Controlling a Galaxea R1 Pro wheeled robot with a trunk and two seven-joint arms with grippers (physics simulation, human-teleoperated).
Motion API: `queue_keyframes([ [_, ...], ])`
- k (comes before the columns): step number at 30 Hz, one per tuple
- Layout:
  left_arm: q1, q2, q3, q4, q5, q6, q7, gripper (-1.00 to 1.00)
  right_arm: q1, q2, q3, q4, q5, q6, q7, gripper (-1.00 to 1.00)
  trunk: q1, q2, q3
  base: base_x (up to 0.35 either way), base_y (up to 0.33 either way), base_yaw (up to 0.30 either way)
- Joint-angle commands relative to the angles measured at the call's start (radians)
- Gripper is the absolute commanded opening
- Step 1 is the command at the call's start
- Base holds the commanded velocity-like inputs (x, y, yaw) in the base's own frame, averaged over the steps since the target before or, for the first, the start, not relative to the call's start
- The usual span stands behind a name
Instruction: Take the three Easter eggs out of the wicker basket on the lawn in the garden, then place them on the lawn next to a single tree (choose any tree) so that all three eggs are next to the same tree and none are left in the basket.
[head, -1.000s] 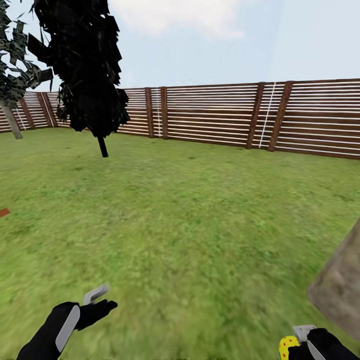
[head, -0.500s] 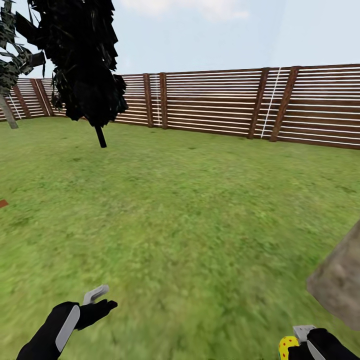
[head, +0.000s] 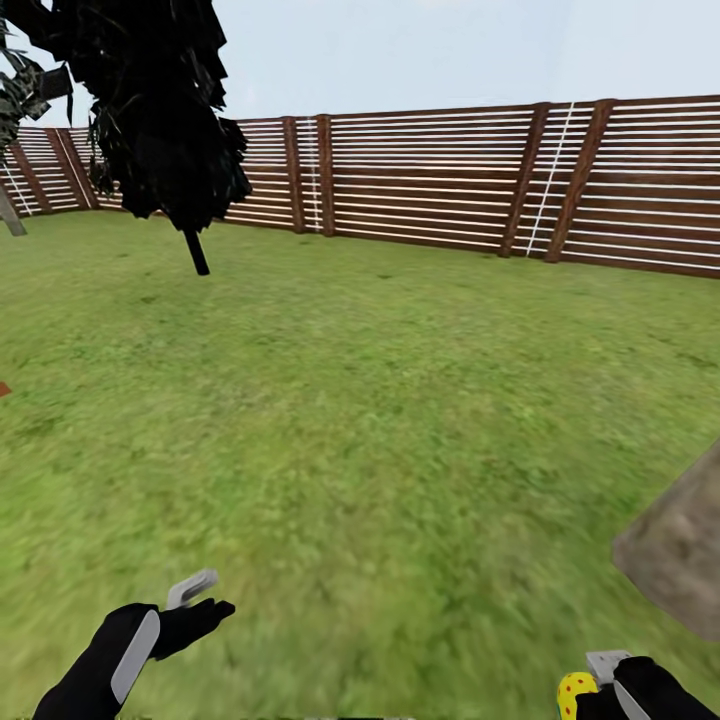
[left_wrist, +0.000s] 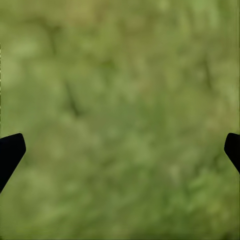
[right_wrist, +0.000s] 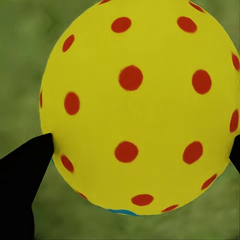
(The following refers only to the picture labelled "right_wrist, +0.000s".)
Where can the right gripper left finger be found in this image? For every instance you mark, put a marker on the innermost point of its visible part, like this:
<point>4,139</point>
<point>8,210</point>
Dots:
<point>21,174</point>

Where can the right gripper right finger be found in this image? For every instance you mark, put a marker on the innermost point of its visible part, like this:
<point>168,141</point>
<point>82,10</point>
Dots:
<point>235,153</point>

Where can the easter egg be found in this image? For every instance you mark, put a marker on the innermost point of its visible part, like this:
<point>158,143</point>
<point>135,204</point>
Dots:
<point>142,99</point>

